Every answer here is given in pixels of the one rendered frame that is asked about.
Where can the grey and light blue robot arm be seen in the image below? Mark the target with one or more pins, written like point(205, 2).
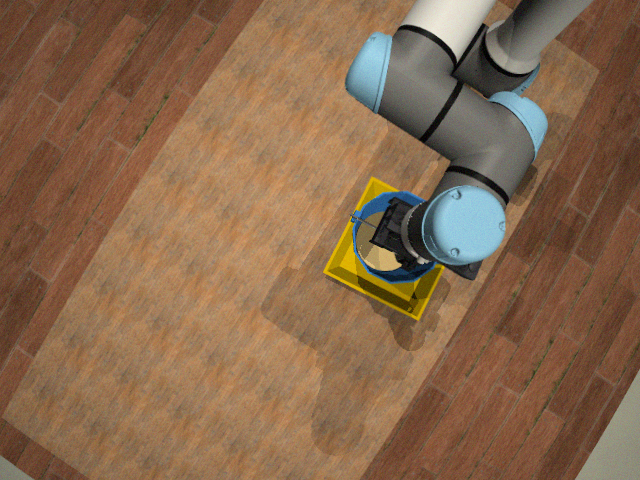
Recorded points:
point(490, 143)

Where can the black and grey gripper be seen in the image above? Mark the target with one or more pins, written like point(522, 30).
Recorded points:
point(393, 230)

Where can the blue pail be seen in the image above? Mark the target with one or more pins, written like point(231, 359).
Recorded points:
point(379, 260)

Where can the yellow square tray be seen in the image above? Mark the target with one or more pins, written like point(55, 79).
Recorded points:
point(343, 265)

